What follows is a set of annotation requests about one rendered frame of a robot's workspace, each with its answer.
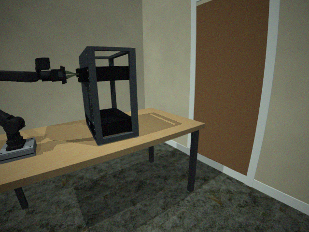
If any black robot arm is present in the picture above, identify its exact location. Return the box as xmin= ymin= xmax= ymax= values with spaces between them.
xmin=0 ymin=58 xmax=63 ymax=151

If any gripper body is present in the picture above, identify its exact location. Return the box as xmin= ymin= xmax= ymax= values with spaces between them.
xmin=60 ymin=66 xmax=67 ymax=84

